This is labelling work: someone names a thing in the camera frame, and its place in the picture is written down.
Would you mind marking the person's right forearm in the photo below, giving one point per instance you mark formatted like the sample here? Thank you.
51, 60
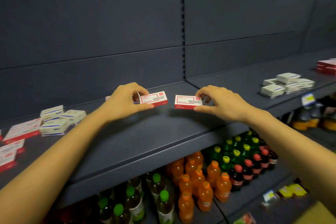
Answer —
299, 153

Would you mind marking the red box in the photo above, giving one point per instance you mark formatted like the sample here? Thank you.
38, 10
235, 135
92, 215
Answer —
156, 98
186, 101

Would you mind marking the blue yellow price tag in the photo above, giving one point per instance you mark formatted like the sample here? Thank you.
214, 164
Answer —
308, 99

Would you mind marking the red and white boxes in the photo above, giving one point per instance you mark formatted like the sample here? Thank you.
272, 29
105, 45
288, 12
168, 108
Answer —
23, 129

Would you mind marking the dark grey metal shelf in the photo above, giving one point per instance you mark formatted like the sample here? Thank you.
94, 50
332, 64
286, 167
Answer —
105, 21

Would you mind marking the group of red-capped cola bottles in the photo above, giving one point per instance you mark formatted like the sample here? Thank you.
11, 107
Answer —
246, 171

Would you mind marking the white green snack packet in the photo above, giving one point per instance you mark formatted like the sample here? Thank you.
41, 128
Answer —
269, 197

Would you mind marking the white blue paperclip boxes group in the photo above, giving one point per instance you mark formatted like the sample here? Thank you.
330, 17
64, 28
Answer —
273, 90

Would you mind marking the person's left forearm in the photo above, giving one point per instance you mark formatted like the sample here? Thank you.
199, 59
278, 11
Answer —
50, 168

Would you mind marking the stack of red boxes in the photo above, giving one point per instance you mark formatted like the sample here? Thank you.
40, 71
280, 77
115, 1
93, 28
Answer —
327, 66

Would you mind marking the dark sauce jug orange label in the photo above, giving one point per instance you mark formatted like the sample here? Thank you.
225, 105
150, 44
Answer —
329, 124
300, 125
313, 122

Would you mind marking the person's right hand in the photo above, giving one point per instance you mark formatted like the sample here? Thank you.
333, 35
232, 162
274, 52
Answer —
231, 107

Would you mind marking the group of orange soda bottles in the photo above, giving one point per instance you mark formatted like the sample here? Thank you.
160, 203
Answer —
199, 187

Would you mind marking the red green snack packet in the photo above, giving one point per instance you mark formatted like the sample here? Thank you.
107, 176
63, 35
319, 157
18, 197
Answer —
244, 220

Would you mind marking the group of green-capped tea bottles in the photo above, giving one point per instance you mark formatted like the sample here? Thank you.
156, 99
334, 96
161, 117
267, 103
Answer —
134, 202

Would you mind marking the group of yellow-capped green bottles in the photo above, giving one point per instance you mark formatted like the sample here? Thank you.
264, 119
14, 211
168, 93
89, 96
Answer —
236, 153

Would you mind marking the person's left hand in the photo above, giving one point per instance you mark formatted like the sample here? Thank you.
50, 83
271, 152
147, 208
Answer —
123, 103

